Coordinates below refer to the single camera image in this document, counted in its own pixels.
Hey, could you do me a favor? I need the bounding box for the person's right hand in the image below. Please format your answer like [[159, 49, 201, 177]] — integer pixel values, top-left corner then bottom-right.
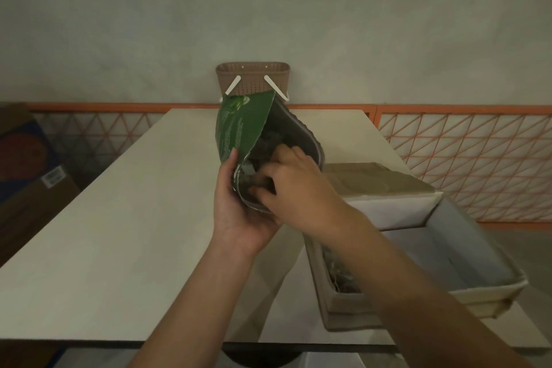
[[250, 145, 372, 244]]

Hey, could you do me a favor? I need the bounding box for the person's left hand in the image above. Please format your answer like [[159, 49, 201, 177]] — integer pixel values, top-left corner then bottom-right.
[[214, 149, 283, 259]]

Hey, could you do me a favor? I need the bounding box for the green foil pouch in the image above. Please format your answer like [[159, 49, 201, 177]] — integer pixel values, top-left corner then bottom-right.
[[214, 90, 325, 212]]

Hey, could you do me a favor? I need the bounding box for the beige paper box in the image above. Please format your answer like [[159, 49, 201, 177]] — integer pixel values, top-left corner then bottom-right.
[[304, 162, 529, 332]]

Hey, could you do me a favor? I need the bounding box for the person's right forearm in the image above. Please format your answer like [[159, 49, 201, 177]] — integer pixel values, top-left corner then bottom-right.
[[321, 214, 535, 368]]

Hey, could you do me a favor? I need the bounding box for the person's left forearm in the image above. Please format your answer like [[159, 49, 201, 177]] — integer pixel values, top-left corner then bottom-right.
[[129, 232, 259, 368]]

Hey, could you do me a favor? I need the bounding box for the blue print cardboard box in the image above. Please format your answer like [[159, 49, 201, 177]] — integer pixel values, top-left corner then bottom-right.
[[0, 102, 81, 267]]

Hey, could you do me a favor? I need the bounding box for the brown plastic basket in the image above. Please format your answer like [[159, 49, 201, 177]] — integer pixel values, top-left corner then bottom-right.
[[215, 62, 291, 102]]

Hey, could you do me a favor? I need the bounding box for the black table base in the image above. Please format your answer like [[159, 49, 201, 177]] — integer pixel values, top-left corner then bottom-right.
[[222, 348, 305, 368]]

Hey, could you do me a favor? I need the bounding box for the orange mesh fence panel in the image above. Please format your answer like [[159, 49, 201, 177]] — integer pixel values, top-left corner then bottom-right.
[[373, 104, 552, 224], [24, 102, 378, 183]]

